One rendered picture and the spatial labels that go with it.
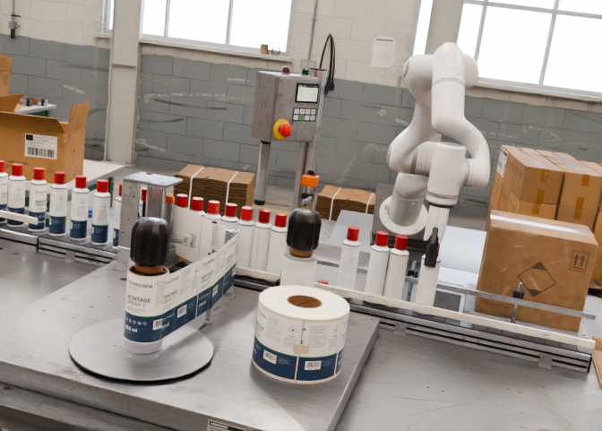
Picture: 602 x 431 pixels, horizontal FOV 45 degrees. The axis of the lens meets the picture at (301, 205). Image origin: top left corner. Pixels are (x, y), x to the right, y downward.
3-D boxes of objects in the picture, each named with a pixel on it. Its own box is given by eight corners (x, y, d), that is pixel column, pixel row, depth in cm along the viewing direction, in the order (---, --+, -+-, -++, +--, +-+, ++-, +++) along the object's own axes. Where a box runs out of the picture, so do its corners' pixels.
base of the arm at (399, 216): (374, 228, 279) (380, 202, 264) (384, 191, 290) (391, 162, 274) (422, 240, 277) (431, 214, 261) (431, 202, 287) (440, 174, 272)
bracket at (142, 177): (122, 179, 201) (122, 176, 201) (141, 174, 212) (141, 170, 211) (166, 188, 198) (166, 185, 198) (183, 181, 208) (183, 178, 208)
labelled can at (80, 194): (65, 239, 225) (69, 176, 220) (75, 236, 230) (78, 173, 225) (81, 243, 224) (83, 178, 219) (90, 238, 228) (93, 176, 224)
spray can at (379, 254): (361, 302, 203) (372, 233, 198) (365, 297, 208) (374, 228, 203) (379, 306, 202) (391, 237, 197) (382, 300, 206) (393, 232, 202)
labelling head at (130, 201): (115, 265, 207) (120, 178, 201) (136, 254, 219) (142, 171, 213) (159, 275, 203) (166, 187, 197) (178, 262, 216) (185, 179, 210)
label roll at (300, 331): (342, 388, 151) (351, 324, 148) (248, 376, 151) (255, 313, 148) (339, 349, 171) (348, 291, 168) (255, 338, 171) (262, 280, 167)
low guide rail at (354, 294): (210, 267, 211) (210, 261, 211) (210, 266, 212) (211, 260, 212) (594, 349, 186) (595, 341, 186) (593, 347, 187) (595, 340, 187)
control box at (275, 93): (249, 136, 209) (256, 70, 205) (294, 136, 220) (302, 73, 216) (270, 142, 202) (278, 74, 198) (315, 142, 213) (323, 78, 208)
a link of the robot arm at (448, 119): (484, 100, 207) (484, 195, 194) (428, 94, 207) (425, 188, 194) (493, 82, 199) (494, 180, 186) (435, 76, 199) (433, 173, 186)
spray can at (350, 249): (332, 297, 204) (342, 228, 200) (337, 291, 209) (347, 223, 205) (350, 300, 203) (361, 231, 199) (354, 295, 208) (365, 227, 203)
